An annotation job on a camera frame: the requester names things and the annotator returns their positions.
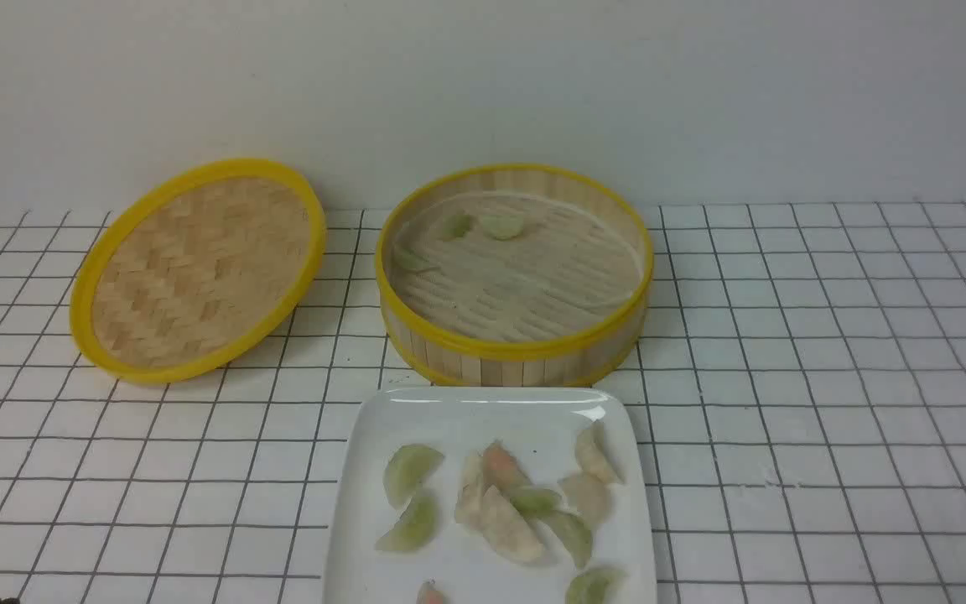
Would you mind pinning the green dumpling bottom right plate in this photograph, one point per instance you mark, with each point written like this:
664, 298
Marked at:
594, 585

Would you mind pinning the green dumpling plate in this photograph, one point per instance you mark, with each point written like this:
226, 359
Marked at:
416, 526
407, 470
575, 535
594, 585
533, 502

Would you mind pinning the white dumpling left of centre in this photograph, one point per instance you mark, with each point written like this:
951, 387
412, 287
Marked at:
473, 485

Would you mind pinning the yellow-rimmed bamboo steamer basket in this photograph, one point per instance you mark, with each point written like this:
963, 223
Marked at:
577, 360

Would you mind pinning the pale green dumpling in steamer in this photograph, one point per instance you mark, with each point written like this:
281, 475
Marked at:
501, 227

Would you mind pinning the green dumpling lower left plate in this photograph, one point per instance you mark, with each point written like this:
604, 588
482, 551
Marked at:
416, 526

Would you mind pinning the white mesh steamer liner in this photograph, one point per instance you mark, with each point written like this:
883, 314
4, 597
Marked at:
572, 267

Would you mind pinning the white square plate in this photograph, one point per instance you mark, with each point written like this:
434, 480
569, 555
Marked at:
538, 426

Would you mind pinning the green dumpling upper left plate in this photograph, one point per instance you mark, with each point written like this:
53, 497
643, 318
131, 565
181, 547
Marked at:
407, 470

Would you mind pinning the white dumpling plate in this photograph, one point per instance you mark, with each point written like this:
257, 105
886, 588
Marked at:
507, 531
588, 496
589, 452

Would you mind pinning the green dumpling lower centre plate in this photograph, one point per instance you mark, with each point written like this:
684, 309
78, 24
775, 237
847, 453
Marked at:
575, 535

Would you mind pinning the yellow-rimmed bamboo steamer lid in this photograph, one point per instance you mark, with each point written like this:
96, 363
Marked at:
198, 271

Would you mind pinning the white dumpling centre plate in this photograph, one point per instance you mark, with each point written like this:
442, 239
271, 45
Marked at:
507, 531

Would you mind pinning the white dumpling upper right plate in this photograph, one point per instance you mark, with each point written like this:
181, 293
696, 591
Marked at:
589, 452

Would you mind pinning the pink shrimp dumpling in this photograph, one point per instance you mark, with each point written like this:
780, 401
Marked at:
502, 468

